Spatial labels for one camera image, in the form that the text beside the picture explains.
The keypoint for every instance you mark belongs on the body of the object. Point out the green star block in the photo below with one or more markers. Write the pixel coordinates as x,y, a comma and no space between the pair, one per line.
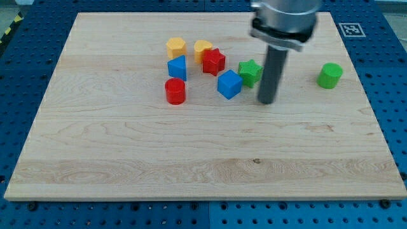
250,72

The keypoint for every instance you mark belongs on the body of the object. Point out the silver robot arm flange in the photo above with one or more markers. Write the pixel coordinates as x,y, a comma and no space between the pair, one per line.
284,24

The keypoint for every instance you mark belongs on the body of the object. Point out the red star block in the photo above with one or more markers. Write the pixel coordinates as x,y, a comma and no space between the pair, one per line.
213,61

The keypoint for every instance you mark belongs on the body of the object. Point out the red cylinder block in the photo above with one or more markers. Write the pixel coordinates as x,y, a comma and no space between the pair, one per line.
175,91

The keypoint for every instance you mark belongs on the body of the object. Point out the blue cube block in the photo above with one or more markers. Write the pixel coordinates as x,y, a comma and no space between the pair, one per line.
229,84

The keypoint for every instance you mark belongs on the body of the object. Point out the blue triangle block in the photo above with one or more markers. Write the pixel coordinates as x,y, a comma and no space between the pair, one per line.
177,68

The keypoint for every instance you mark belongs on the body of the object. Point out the yellow heart block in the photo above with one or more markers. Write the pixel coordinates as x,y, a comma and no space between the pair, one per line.
199,47

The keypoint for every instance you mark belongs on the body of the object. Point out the yellow hexagon block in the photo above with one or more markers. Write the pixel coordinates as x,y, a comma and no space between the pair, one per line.
176,47

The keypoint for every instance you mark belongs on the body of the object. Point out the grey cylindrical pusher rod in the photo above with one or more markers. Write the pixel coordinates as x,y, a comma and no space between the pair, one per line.
272,71

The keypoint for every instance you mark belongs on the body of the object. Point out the light wooden board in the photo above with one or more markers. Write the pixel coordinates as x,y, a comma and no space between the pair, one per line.
105,131

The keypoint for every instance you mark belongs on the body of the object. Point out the green cylinder block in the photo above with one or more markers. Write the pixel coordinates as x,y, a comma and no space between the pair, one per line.
329,75

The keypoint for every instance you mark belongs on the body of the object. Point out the white fiducial marker tag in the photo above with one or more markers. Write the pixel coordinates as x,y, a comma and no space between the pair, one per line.
352,30

